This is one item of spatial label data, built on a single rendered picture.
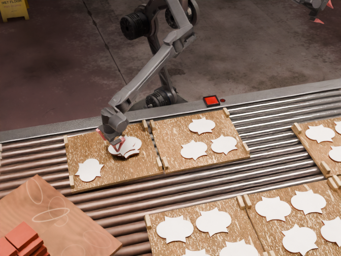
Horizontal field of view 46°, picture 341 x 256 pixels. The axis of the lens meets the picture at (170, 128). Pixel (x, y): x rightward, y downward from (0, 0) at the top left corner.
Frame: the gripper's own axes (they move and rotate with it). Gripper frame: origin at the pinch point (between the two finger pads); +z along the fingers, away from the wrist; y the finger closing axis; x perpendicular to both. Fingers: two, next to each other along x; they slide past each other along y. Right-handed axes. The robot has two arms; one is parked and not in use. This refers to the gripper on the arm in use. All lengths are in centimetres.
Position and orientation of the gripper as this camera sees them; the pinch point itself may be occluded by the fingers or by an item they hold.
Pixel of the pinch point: (111, 144)
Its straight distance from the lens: 185.2
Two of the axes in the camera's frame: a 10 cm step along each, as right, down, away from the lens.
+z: -0.1, 7.5, 6.6
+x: -7.6, 4.3, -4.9
